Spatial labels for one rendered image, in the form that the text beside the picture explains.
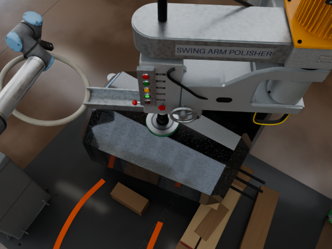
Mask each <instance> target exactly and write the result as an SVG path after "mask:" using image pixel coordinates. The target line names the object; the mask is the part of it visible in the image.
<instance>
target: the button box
mask: <svg viewBox="0 0 332 249"><path fill-rule="evenodd" d="M143 74H148V75H149V76H150V78H149V79H143V78H142V75H143ZM137 79H138V88H139V96H140V105H141V106H156V92H155V68H141V67H140V66H137ZM144 81H148V82H149V83H150V85H149V86H144V85H143V82H144ZM144 88H149V89H150V92H144V91H143V89H144ZM144 94H149V95H151V97H150V98H145V97H144ZM145 100H150V101H151V103H150V104H146V103H144V101H145Z"/></svg>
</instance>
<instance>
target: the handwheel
mask: <svg viewBox="0 0 332 249"><path fill-rule="evenodd" d="M180 110H181V112H177V111H180ZM186 111H190V112H189V113H187V112H186ZM173 114H177V115H179V118H180V119H182V120H179V119H176V118H175V117H174V116H173ZM192 114H194V117H193V118H191V119H189V120H185V119H187V118H188V115H192ZM169 116H170V118H171V119H172V120H173V121H175V122H177V123H183V124H185V123H190V122H193V121H194V120H195V119H196V118H197V116H198V114H197V112H196V111H195V110H194V109H192V108H189V107H186V106H182V107H177V108H174V109H173V110H171V112H170V114H169Z"/></svg>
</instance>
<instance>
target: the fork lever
mask: <svg viewBox="0 0 332 249"><path fill-rule="evenodd" d="M86 89H87V90H90V91H91V95H90V101H89V102H83V104H84V105H86V106H87V108H90V109H106V110H123V111H139V112H144V108H143V106H141V105H140V104H137V105H133V104H132V101H133V100H137V101H140V96H139V90H137V89H120V88H104V87H88V86H87V87H86Z"/></svg>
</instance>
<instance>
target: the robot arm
mask: <svg viewBox="0 0 332 249"><path fill-rule="evenodd" d="M42 24H43V21H42V17H41V16H40V15H39V14H38V13H36V12H33V11H28V12H25V13H24V15H23V20H22V21H21V22H20V23H19V24H18V25H17V26H16V27H15V28H14V29H12V30H11V31H10V32H9V33H8V34H7V35H6V37H5V41H6V43H7V45H8V46H9V47H10V48H11V49H12V50H14V51H16V52H22V53H23V56H24V58H28V60H27V61H26V62H25V64H24V65H23V66H22V67H21V68H20V69H19V71H18V72H17V73H16V74H15V75H14V76H13V78H12V79H11V80H10V81H9V82H8V84H7V85H6V86H5V87H4V88H3V89H2V91H1V92H0V135H1V134H2V133H3V132H4V130H5V129H6V127H7V122H6V121H7V119H8V118H9V116H10V115H11V114H12V112H13V111H14V110H15V108H16V107H17V105H18V104H19V103H20V101H21V100H22V99H23V97H24V96H25V95H26V93H27V92H28V90H29V89H30V88H31V86H32V85H33V84H34V82H35V81H36V80H37V78H38V77H39V75H40V74H41V73H42V71H46V70H48V69H49V68H50V67H51V65H52V64H53V62H54V58H53V57H52V56H51V54H49V53H48V52H47V51H46V50H49V51H52V50H53V49H54V47H53V44H52V43H50V42H47V41H43V40H41V37H42Z"/></svg>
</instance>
